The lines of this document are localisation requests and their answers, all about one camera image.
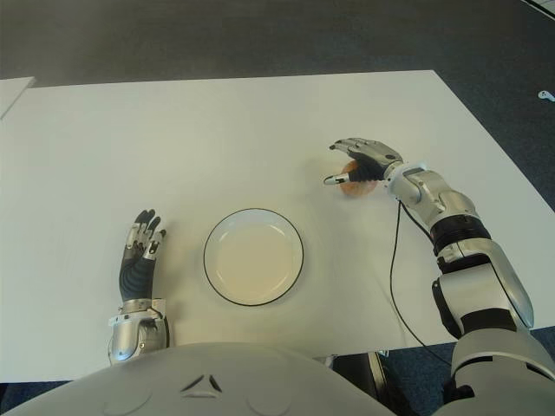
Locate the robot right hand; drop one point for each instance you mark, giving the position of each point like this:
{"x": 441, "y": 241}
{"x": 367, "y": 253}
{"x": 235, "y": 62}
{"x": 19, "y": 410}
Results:
{"x": 377, "y": 160}

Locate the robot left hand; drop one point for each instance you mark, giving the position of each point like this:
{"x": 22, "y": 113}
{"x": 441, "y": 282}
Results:
{"x": 136, "y": 273}

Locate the red yellow apple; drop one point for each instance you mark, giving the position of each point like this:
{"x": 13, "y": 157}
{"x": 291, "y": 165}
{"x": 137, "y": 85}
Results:
{"x": 357, "y": 190}

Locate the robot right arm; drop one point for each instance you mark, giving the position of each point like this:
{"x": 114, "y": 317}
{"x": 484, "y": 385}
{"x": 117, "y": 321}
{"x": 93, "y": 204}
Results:
{"x": 433, "y": 195}

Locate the white plate black rim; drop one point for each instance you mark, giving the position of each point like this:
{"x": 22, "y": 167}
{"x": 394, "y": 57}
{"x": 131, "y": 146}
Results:
{"x": 253, "y": 260}

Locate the grey robot torso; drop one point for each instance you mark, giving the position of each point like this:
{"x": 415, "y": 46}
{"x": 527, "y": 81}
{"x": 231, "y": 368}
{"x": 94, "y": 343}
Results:
{"x": 217, "y": 381}

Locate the small white controller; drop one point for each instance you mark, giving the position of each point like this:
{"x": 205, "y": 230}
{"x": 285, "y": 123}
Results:
{"x": 545, "y": 95}

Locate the white side table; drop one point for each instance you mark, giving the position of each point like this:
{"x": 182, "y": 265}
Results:
{"x": 13, "y": 97}

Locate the white board edge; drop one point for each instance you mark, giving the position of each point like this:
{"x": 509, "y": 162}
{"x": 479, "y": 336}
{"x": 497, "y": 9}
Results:
{"x": 542, "y": 2}

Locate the dark metal support frame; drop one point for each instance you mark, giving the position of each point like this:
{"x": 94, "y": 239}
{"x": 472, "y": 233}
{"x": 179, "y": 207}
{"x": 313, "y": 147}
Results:
{"x": 347, "y": 377}

